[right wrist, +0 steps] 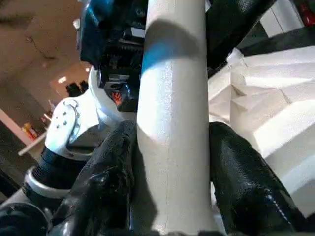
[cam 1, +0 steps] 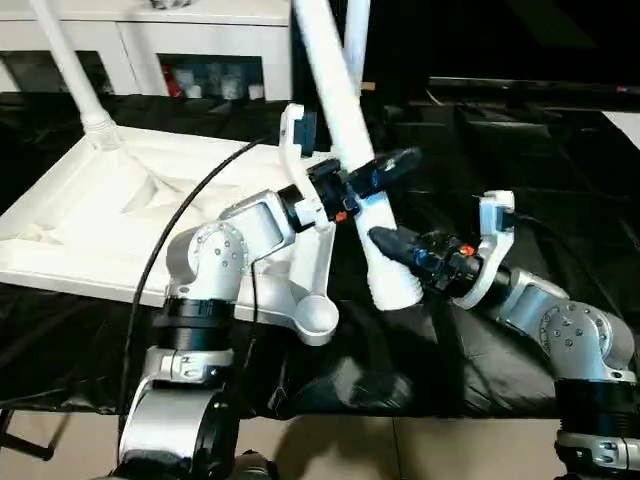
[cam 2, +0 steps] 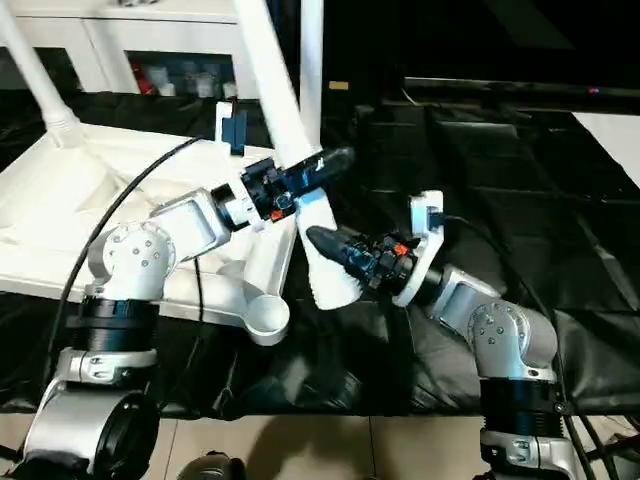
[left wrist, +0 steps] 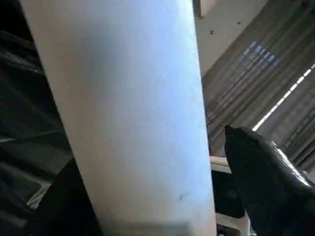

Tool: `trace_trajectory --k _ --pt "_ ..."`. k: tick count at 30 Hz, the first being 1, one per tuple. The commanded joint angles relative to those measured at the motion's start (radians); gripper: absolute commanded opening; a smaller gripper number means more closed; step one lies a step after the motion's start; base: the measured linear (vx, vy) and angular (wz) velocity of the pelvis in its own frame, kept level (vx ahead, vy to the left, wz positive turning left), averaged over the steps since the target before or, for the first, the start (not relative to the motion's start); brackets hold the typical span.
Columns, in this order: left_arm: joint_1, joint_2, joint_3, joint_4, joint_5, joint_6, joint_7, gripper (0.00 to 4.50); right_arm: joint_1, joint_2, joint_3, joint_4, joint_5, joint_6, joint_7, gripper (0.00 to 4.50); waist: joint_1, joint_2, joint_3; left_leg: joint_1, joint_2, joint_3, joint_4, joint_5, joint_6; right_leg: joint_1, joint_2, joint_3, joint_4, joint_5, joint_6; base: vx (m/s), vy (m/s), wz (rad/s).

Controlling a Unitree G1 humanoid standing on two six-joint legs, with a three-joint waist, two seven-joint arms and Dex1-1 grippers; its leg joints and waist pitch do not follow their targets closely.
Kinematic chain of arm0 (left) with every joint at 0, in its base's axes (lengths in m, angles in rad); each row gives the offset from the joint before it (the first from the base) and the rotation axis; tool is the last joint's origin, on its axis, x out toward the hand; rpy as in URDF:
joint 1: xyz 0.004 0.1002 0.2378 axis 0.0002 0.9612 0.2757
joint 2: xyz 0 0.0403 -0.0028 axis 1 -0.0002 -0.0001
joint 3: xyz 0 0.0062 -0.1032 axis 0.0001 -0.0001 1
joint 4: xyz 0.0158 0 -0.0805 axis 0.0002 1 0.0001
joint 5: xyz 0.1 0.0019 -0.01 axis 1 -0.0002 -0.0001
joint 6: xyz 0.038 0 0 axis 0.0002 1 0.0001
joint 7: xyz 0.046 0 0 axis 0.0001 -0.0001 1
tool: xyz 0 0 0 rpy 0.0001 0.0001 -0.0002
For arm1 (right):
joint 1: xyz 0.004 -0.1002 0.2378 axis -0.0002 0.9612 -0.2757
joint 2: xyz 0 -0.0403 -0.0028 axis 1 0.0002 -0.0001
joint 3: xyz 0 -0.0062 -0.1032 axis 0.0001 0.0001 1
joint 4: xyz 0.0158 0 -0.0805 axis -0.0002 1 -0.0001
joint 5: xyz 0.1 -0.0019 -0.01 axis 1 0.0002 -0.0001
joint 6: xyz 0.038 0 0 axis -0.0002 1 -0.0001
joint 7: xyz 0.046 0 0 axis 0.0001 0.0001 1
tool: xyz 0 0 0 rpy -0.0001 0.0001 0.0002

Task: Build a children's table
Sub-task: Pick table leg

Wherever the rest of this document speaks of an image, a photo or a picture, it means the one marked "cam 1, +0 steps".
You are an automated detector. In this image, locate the black mat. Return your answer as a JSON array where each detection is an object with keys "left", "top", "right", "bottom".
[{"left": 0, "top": 92, "right": 640, "bottom": 421}]

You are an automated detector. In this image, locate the black metal stand frame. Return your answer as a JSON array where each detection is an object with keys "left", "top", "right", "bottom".
[{"left": 0, "top": 407, "right": 71, "bottom": 461}]

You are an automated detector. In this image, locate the white cabinet with glass doors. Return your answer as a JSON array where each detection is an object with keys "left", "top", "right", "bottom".
[{"left": 0, "top": 0, "right": 294, "bottom": 101}]

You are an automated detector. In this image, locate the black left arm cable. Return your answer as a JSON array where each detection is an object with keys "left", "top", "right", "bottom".
[{"left": 117, "top": 137, "right": 266, "bottom": 436}]

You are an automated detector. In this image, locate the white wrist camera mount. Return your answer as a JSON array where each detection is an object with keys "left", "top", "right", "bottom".
[
  {"left": 278, "top": 103, "right": 335, "bottom": 234},
  {"left": 452, "top": 190, "right": 516, "bottom": 309}
]

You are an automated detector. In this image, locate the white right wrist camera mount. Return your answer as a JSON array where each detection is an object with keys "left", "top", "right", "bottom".
[{"left": 452, "top": 190, "right": 516, "bottom": 309}]

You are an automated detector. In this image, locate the white plastic table top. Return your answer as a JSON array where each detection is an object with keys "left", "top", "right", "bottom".
[{"left": 0, "top": 124, "right": 341, "bottom": 347}]

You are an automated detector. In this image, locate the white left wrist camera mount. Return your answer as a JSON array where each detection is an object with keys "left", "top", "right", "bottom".
[{"left": 278, "top": 103, "right": 335, "bottom": 234}]

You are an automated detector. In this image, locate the white flat board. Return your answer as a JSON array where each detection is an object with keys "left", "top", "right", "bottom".
[{"left": 602, "top": 110, "right": 640, "bottom": 149}]

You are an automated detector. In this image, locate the dark rounded robot part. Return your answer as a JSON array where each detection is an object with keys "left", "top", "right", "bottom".
[{"left": 234, "top": 449, "right": 281, "bottom": 480}]

